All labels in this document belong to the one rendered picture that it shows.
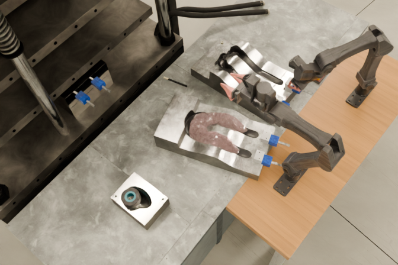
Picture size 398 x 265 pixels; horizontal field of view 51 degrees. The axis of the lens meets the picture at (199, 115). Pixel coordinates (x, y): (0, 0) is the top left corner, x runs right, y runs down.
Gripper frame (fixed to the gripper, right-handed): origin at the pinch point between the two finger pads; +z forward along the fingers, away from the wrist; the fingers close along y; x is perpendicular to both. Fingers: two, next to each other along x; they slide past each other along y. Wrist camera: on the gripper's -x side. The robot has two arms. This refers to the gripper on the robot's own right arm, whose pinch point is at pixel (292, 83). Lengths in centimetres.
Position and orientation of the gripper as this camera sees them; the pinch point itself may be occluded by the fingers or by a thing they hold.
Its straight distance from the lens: 202.3
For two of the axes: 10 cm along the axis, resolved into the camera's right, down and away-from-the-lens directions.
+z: -3.8, 1.8, 9.1
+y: -6.2, 6.7, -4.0
